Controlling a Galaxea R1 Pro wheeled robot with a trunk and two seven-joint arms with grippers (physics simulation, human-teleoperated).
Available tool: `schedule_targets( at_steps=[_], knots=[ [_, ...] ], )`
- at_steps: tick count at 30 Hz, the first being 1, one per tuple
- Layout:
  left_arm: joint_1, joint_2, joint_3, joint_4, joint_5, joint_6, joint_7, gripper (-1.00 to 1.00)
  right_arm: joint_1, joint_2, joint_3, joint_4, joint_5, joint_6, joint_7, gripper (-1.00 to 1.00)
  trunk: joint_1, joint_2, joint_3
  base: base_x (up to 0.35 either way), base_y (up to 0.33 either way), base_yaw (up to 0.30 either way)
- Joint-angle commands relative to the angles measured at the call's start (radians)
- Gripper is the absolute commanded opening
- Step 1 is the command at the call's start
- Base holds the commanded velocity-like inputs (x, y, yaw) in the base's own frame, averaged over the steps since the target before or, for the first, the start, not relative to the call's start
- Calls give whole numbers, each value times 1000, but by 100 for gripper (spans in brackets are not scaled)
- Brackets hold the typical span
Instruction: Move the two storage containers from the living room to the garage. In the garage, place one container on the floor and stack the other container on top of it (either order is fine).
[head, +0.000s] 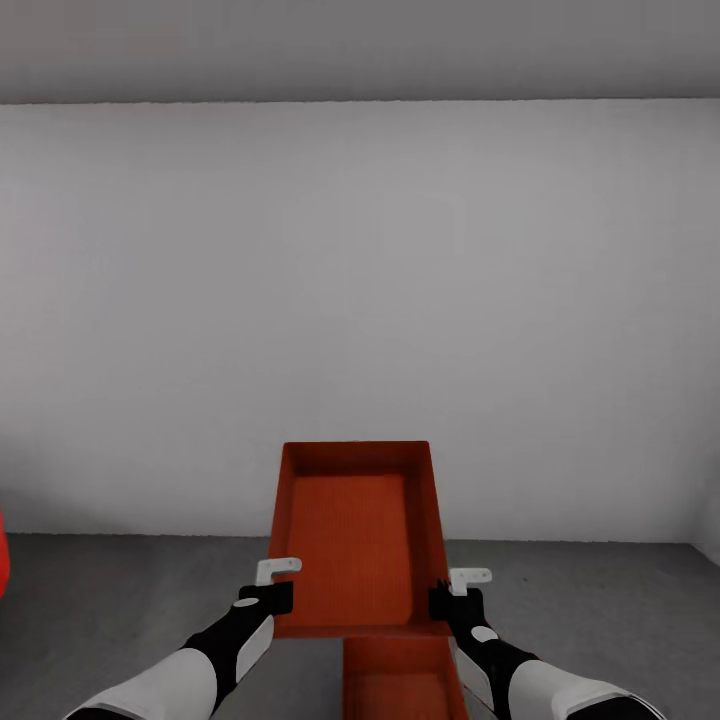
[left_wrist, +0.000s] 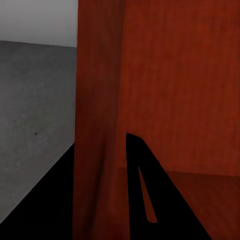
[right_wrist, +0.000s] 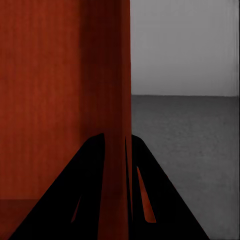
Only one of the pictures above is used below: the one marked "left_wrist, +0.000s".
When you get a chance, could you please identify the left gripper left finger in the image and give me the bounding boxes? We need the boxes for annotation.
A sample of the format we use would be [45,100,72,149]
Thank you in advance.
[0,144,75,240]

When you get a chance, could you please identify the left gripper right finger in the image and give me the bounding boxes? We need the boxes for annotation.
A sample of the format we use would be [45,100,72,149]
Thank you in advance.
[126,133,212,240]

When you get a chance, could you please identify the storage box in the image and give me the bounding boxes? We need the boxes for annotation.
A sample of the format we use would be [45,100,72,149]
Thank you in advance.
[72,0,240,240]

